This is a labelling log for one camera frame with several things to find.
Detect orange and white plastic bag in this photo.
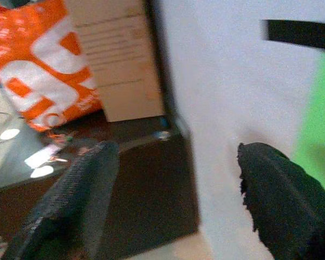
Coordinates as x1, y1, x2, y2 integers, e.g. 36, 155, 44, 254
0, 0, 103, 133

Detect black tape strip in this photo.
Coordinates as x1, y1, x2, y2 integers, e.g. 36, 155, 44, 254
261, 19, 325, 54

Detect green backdrop sheet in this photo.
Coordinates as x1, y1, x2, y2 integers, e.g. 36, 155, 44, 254
289, 0, 325, 203

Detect black glossy cabinet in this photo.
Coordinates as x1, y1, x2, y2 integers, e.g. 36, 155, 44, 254
0, 78, 203, 260

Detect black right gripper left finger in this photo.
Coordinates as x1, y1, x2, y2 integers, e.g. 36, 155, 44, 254
4, 140, 120, 260

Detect white printed carton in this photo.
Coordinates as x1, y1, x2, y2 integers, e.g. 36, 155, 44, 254
66, 0, 165, 122

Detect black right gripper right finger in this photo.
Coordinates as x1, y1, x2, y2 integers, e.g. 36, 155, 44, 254
236, 142, 325, 260

